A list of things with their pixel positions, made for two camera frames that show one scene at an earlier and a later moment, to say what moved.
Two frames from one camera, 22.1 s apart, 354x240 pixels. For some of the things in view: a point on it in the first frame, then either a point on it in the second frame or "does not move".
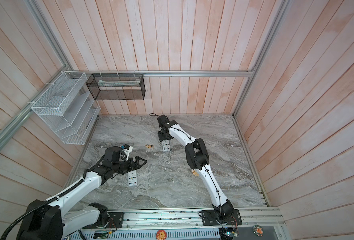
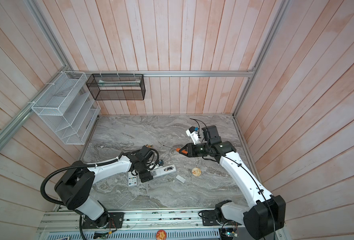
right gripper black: [161, 138] -> [190, 147]
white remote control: [132, 178] does not move
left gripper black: [136, 165] -> [147, 175]
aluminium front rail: [191, 218] does not move
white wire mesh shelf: [68, 107] does not move
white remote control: [166, 145] -> [164, 170]
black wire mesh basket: [116, 86] does not move
